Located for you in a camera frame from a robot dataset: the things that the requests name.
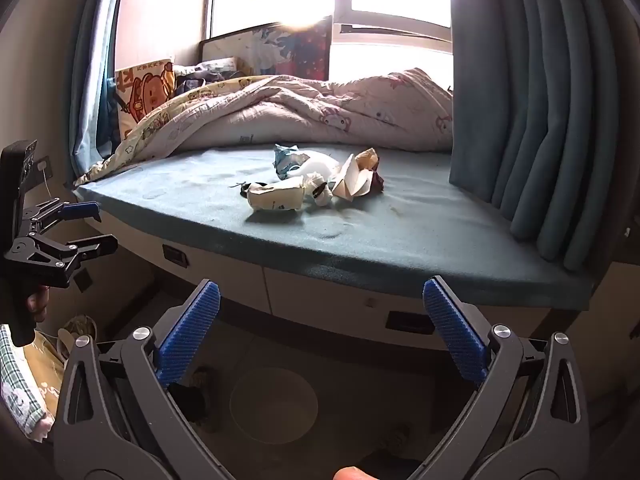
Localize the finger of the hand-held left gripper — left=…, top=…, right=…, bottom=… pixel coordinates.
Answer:
left=4, top=234, right=119, bottom=289
left=21, top=199, right=102, bottom=233

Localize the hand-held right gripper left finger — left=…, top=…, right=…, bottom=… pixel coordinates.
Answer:
left=54, top=280, right=236, bottom=480

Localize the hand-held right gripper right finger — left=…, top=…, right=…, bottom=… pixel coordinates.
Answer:
left=410, top=276, right=589, bottom=480

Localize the white round bin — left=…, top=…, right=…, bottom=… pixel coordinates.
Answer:
left=229, top=365, right=320, bottom=447

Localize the person's left hand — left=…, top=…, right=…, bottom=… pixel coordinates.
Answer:
left=26, top=285, right=49, bottom=323

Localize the person's left leg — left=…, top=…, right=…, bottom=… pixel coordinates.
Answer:
left=167, top=384, right=222, bottom=434

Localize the beige slipper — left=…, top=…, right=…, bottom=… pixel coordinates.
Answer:
left=56, top=314, right=99, bottom=362

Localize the teal mattress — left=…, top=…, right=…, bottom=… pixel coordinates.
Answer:
left=74, top=144, right=597, bottom=312

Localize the orange cartoon pillow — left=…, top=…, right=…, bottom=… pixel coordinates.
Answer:
left=114, top=56, right=177, bottom=142

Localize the beige bed base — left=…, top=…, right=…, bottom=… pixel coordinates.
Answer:
left=81, top=215, right=568, bottom=357

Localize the light blue curtain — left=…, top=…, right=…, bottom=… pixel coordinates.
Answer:
left=71, top=0, right=132, bottom=172

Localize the green plaid cloth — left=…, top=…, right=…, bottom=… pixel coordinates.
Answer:
left=0, top=324, right=57, bottom=443

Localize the crushed cream paper cup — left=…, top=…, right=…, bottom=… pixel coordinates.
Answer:
left=247, top=181, right=307, bottom=212

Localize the white and brown paper wrapper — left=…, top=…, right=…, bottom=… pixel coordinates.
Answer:
left=331, top=147, right=382, bottom=199

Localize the crumpled white tissue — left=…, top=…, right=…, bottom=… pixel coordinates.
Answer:
left=301, top=172, right=335, bottom=207

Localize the white and blue pillow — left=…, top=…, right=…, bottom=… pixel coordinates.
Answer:
left=196, top=56, right=241, bottom=75

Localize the white plastic bag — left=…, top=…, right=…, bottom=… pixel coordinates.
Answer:
left=294, top=150, right=347, bottom=182

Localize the dark teal curtain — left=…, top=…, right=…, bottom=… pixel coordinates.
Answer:
left=446, top=0, right=632, bottom=274

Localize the printed quilt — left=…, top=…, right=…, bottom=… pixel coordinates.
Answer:
left=74, top=67, right=454, bottom=187

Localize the printed picture board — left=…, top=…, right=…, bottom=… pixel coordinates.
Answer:
left=201, top=15, right=334, bottom=84

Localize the window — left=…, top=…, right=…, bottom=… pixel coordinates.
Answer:
left=206, top=0, right=454, bottom=82

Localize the black drawer handle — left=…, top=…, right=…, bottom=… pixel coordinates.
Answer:
left=387, top=311, right=436, bottom=334
left=162, top=244, right=189, bottom=267

